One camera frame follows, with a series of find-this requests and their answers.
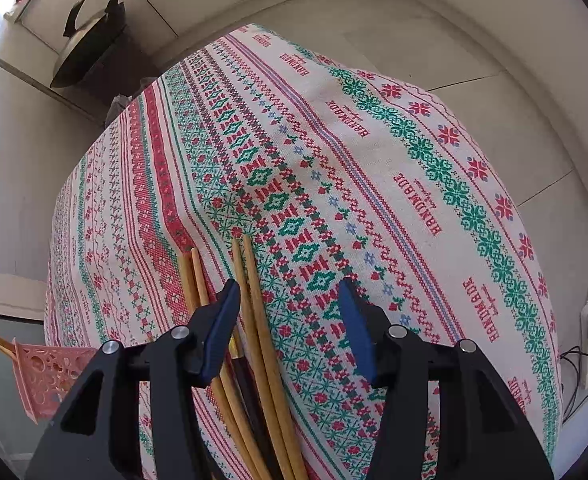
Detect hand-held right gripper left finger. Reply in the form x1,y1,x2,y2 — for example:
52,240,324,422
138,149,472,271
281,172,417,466
24,279,242,480

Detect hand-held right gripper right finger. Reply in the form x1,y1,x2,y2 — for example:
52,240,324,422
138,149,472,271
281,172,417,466
338,279,554,480

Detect wooden chopsticks bundle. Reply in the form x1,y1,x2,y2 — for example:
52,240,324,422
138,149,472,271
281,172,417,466
190,247,295,480

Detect dark chopstick with yellow band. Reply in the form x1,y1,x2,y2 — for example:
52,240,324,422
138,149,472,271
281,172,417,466
228,337,277,480

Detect pink perforated chopstick holder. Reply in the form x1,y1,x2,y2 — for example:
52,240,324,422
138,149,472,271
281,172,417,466
10,339,97,426

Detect patterned red green tablecloth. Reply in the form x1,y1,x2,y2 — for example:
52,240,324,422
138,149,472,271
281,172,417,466
44,22,563,480

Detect crumpled clear plastic bag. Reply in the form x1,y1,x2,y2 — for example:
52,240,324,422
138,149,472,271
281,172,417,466
105,94,133,129

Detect dark brown bin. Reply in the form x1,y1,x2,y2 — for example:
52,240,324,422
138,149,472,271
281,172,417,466
79,10,146,87

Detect dark wok lid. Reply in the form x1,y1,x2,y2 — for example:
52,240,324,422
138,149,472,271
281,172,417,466
54,0,125,83

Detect black cables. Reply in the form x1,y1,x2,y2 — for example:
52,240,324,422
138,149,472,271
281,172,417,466
558,330,588,427

